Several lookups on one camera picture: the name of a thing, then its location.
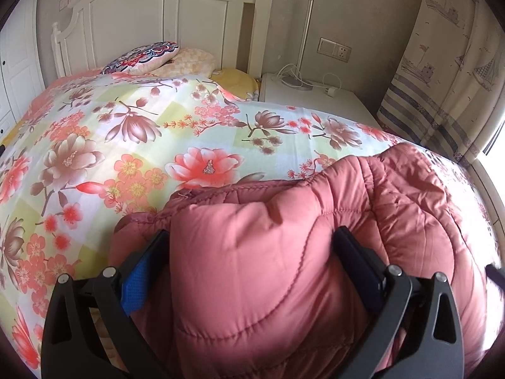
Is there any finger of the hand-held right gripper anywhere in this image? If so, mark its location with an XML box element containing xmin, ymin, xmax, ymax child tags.
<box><xmin>485</xmin><ymin>264</ymin><xmax>505</xmax><ymax>287</ymax></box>

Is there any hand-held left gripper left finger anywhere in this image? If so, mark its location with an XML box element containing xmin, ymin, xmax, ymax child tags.
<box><xmin>40</xmin><ymin>229</ymin><xmax>174</xmax><ymax>379</ymax></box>

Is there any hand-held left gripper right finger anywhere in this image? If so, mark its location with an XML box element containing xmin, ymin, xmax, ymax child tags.
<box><xmin>333</xmin><ymin>226</ymin><xmax>464</xmax><ymax>379</ymax></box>

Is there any pink quilted coat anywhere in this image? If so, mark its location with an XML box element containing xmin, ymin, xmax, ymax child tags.
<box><xmin>108</xmin><ymin>142</ymin><xmax>498</xmax><ymax>379</ymax></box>

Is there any cream window ledge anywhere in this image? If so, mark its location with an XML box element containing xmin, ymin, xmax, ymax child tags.
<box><xmin>469</xmin><ymin>154</ymin><xmax>505</xmax><ymax>226</ymax></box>

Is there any floral bed sheet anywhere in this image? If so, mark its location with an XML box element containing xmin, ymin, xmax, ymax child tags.
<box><xmin>0</xmin><ymin>69</ymin><xmax>502</xmax><ymax>372</ymax></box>

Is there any white nightstand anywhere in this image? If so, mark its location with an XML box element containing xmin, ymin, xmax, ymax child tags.
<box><xmin>258</xmin><ymin>72</ymin><xmax>383</xmax><ymax>131</ymax></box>

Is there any printed curtain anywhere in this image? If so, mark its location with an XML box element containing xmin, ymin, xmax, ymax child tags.
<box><xmin>377</xmin><ymin>0</ymin><xmax>502</xmax><ymax>164</ymax></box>

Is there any yellow pillow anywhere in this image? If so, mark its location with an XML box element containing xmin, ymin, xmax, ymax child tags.
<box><xmin>209</xmin><ymin>68</ymin><xmax>261</xmax><ymax>101</ymax></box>

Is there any patterned embroidered cushion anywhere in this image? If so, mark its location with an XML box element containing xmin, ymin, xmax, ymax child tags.
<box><xmin>100</xmin><ymin>40</ymin><xmax>180</xmax><ymax>75</ymax></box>

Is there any peach pillow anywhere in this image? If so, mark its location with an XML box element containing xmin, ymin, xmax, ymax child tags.
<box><xmin>152</xmin><ymin>47</ymin><xmax>217</xmax><ymax>77</ymax></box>

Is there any metal pole lamp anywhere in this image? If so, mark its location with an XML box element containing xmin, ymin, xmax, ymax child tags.
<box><xmin>276</xmin><ymin>0</ymin><xmax>316</xmax><ymax>89</ymax></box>

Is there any white wardrobe door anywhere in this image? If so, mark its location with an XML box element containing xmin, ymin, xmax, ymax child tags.
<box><xmin>0</xmin><ymin>0</ymin><xmax>46</xmax><ymax>135</ymax></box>

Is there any white wooden headboard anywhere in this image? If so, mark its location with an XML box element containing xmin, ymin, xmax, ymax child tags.
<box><xmin>51</xmin><ymin>0</ymin><xmax>275</xmax><ymax>80</ymax></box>

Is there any white charger with cable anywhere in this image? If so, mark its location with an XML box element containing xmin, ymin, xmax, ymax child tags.
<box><xmin>321</xmin><ymin>72</ymin><xmax>344</xmax><ymax>97</ymax></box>

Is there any wall socket plate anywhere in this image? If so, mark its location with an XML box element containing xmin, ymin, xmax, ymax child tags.
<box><xmin>318</xmin><ymin>37</ymin><xmax>353</xmax><ymax>63</ymax></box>

